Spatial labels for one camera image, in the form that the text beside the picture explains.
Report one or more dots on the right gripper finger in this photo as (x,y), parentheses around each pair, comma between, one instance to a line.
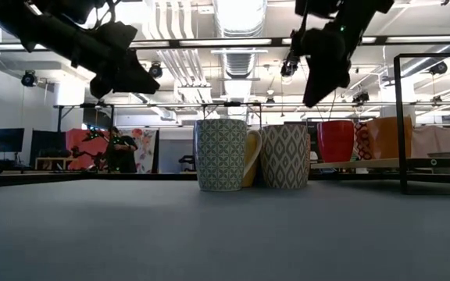
(320,84)

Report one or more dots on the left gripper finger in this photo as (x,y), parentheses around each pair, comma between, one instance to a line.
(135,80)

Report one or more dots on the grey diamond-patterned mug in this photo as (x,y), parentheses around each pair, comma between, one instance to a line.
(283,156)

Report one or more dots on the plain orange mug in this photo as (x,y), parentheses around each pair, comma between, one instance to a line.
(385,136)

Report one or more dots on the green lattice-patterned mug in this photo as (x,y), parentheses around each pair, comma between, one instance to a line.
(219,156)

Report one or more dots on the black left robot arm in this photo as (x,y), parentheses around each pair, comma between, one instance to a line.
(45,31)

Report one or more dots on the background robot with green lights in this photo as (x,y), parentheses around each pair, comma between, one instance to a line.
(92,136)

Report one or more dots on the person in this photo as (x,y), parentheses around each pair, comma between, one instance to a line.
(125,152)

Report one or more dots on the floral cloth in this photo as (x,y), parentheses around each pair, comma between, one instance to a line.
(147,152)

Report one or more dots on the red cloth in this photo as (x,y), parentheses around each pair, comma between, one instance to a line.
(78,140)

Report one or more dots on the black partition panel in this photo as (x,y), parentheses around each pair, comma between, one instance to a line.
(47,146)

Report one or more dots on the wooden background bench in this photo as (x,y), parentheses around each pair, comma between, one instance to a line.
(53,158)

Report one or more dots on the pink cloth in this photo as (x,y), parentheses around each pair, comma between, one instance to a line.
(432,142)

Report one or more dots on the black background monitor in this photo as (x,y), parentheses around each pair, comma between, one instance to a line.
(7,139)

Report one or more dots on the blue-grey table mat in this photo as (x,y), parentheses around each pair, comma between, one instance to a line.
(131,234)

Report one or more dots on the black ceiling camera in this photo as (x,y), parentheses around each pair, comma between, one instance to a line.
(438,68)
(155,71)
(29,79)
(288,67)

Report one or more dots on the black background rig frame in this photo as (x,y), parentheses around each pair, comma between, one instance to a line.
(151,105)

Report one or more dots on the silver ceiling duct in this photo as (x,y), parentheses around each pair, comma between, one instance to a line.
(240,64)

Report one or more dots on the wooden shelf with black frame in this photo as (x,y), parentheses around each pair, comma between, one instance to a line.
(398,117)

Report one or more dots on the black metal table frame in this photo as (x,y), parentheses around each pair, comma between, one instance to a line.
(151,176)

